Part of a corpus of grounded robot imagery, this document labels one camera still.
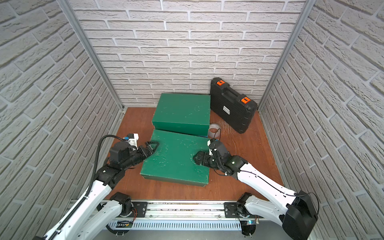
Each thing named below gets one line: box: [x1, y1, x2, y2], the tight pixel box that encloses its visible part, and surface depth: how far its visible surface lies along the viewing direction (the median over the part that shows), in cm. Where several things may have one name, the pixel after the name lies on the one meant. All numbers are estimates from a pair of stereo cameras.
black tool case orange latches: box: [210, 77, 258, 134], surface depth 96 cm
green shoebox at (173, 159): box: [140, 129, 210, 187], surface depth 76 cm
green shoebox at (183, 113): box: [152, 93, 211, 137], surface depth 87 cm
